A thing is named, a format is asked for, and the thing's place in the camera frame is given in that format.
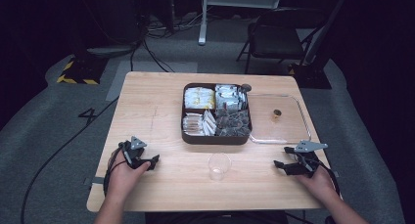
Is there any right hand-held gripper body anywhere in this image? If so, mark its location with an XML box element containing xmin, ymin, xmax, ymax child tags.
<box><xmin>283</xmin><ymin>139</ymin><xmax>329</xmax><ymax>178</ymax></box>

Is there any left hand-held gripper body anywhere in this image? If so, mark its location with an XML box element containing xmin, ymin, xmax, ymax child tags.
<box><xmin>118</xmin><ymin>135</ymin><xmax>149</xmax><ymax>170</ymax></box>

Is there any person's left hand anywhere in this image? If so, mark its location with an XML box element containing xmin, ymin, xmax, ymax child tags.
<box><xmin>106</xmin><ymin>149</ymin><xmax>152</xmax><ymax>200</ymax></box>

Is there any person's right hand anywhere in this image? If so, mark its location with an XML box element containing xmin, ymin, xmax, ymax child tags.
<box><xmin>294</xmin><ymin>165</ymin><xmax>341</xmax><ymax>203</ymax></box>

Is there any clear plastic tray lid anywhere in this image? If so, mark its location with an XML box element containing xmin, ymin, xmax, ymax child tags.
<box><xmin>243</xmin><ymin>83</ymin><xmax>312</xmax><ymax>146</ymax></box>

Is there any grey tape strip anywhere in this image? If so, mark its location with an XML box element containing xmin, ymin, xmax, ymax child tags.
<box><xmin>83</xmin><ymin>176</ymin><xmax>106</xmax><ymax>187</ymax></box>

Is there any pile of clear wrapped packets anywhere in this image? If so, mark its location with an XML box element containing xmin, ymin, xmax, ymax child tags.
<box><xmin>182</xmin><ymin>112</ymin><xmax>205</xmax><ymax>137</ymax></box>

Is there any pile of dark packets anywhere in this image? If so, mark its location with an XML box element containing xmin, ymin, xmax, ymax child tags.
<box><xmin>214</xmin><ymin>108</ymin><xmax>252</xmax><ymax>138</ymax></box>

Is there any clear plastic cup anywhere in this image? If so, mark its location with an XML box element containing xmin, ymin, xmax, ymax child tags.
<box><xmin>207</xmin><ymin>152</ymin><xmax>233</xmax><ymax>182</ymax></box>

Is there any brown compartment tray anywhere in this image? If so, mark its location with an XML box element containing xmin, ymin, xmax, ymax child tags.
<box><xmin>180</xmin><ymin>82</ymin><xmax>254</xmax><ymax>146</ymax></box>

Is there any pile of white sachets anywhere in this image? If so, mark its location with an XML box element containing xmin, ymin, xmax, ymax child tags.
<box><xmin>201</xmin><ymin>109</ymin><xmax>217</xmax><ymax>137</ymax></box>

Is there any pile of yellow packets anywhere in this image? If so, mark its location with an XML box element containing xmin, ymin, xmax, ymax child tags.
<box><xmin>184</xmin><ymin>86</ymin><xmax>216</xmax><ymax>111</ymax></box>

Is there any pile of silver packets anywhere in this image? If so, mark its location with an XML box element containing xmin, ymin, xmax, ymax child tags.
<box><xmin>214</xmin><ymin>83</ymin><xmax>249</xmax><ymax>112</ymax></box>

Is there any person's dark clothing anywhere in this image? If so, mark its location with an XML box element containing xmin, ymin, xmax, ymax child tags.
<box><xmin>144</xmin><ymin>209</ymin><xmax>291</xmax><ymax>224</ymax></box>

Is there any yellow black striped stand base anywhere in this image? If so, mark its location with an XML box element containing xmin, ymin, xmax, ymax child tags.
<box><xmin>56</xmin><ymin>55</ymin><xmax>110</xmax><ymax>86</ymax></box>

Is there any black folding chair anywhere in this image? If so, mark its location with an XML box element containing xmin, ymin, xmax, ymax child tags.
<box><xmin>236</xmin><ymin>8</ymin><xmax>328</xmax><ymax>75</ymax></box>

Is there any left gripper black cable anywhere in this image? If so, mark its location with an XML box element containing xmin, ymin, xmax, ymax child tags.
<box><xmin>103</xmin><ymin>141</ymin><xmax>132</xmax><ymax>197</ymax></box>

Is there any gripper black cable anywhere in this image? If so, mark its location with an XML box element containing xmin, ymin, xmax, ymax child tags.
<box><xmin>103</xmin><ymin>141</ymin><xmax>132</xmax><ymax>197</ymax></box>
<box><xmin>311</xmin><ymin>157</ymin><xmax>343</xmax><ymax>199</ymax></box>

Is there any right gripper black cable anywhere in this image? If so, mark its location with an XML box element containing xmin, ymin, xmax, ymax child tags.
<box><xmin>311</xmin><ymin>157</ymin><xmax>343</xmax><ymax>199</ymax></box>

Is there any long black floor cable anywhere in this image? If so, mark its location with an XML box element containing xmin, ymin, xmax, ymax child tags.
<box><xmin>20</xmin><ymin>96</ymin><xmax>120</xmax><ymax>224</ymax></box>

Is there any black cable by stand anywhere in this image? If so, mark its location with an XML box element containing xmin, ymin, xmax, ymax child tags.
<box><xmin>129</xmin><ymin>37</ymin><xmax>176</xmax><ymax>73</ymax></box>

